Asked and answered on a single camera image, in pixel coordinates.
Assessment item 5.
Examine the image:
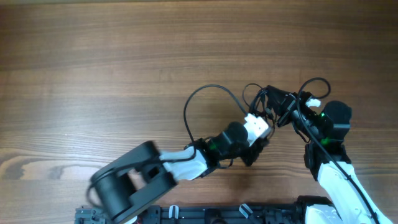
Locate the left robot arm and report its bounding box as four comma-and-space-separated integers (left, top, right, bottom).
90, 121, 271, 223

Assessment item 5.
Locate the right camera black cable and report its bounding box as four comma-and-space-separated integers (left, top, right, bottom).
295, 77, 381, 224

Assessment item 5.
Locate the camera black cable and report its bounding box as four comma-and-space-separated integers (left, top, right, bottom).
295, 77, 381, 224
183, 84, 249, 147

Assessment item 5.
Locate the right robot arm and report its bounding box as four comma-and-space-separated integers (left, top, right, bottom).
266, 86, 390, 223

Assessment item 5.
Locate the black usb cable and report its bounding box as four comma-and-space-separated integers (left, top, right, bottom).
241, 83, 277, 138

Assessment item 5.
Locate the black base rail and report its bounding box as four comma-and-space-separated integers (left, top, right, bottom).
74, 203, 312, 224

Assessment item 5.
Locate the left camera black cable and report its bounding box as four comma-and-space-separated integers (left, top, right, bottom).
183, 84, 249, 147

